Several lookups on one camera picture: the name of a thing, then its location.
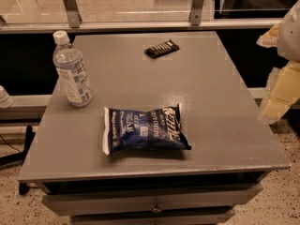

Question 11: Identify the white bottle at left edge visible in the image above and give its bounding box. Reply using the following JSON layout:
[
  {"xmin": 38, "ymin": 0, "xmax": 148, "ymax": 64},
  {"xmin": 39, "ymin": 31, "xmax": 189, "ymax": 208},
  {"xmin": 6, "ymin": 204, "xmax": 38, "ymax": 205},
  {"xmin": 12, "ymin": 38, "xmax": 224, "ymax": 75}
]
[{"xmin": 0, "ymin": 85, "xmax": 13, "ymax": 109}]

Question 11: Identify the cabinet drawer knob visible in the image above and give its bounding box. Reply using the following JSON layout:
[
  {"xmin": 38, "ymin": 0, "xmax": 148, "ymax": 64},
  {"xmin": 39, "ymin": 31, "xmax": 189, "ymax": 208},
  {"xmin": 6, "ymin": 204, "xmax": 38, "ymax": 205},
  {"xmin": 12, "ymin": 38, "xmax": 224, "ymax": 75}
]
[{"xmin": 151, "ymin": 206, "xmax": 162, "ymax": 214}]

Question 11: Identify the grey cabinet table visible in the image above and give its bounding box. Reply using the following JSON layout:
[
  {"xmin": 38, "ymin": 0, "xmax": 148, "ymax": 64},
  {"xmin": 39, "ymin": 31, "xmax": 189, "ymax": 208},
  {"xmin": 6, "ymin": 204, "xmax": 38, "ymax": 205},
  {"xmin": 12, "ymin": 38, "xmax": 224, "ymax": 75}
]
[{"xmin": 20, "ymin": 32, "xmax": 290, "ymax": 225}]

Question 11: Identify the black stand base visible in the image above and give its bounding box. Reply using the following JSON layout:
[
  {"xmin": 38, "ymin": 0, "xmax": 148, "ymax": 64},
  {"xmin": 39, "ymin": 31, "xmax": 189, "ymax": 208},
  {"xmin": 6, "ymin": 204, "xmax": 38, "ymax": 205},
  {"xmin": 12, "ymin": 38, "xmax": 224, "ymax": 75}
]
[{"xmin": 0, "ymin": 126, "xmax": 35, "ymax": 195}]

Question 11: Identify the black candy bar wrapper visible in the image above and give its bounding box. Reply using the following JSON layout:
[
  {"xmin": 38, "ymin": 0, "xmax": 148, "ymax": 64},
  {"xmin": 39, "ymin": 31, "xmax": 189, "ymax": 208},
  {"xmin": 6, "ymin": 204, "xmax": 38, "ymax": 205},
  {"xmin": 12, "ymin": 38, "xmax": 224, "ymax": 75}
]
[{"xmin": 144, "ymin": 39, "xmax": 180, "ymax": 59}]

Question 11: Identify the metal railing bar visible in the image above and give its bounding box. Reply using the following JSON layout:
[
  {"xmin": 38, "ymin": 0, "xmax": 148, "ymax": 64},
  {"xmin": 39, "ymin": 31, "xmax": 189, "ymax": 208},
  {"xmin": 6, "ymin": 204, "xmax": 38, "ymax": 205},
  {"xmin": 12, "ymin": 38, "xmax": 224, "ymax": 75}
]
[{"xmin": 0, "ymin": 18, "xmax": 282, "ymax": 34}]

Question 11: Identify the clear plastic water bottle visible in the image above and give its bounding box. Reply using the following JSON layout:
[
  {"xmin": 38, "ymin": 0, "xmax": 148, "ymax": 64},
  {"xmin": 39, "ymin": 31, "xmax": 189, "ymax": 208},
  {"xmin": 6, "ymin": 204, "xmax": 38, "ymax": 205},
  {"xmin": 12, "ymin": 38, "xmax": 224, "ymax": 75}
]
[{"xmin": 52, "ymin": 30, "xmax": 94, "ymax": 107}]

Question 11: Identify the blue chips bag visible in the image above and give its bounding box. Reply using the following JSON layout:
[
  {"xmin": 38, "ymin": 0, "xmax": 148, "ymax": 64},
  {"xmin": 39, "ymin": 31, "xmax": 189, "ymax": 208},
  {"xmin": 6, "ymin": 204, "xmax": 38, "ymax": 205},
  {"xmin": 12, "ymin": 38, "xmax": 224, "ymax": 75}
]
[{"xmin": 102, "ymin": 104, "xmax": 191, "ymax": 155}]

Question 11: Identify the right metal railing bracket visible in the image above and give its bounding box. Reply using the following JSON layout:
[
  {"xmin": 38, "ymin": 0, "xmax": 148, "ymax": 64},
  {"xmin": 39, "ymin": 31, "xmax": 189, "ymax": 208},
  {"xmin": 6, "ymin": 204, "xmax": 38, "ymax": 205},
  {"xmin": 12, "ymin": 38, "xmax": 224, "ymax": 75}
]
[{"xmin": 189, "ymin": 0, "xmax": 204, "ymax": 26}]

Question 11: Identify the left metal railing bracket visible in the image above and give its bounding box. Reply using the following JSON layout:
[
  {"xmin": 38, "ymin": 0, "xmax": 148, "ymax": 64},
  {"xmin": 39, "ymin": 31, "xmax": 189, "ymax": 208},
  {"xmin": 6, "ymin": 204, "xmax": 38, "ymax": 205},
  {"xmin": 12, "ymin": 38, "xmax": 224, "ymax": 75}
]
[{"xmin": 63, "ymin": 0, "xmax": 82, "ymax": 28}]

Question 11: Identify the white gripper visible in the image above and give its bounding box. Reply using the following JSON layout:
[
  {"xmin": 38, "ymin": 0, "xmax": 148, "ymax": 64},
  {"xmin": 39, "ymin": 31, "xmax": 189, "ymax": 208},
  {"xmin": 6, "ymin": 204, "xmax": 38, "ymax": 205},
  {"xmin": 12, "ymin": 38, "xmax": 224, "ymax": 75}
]
[{"xmin": 257, "ymin": 0, "xmax": 300, "ymax": 125}]

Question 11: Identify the metal railing bracket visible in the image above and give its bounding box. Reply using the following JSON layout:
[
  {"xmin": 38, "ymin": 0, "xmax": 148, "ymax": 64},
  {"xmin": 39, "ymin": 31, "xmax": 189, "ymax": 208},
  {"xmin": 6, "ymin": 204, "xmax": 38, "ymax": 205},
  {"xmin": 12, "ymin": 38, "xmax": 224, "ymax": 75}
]
[
  {"xmin": 189, "ymin": 0, "xmax": 204, "ymax": 26},
  {"xmin": 63, "ymin": 0, "xmax": 82, "ymax": 28}
]

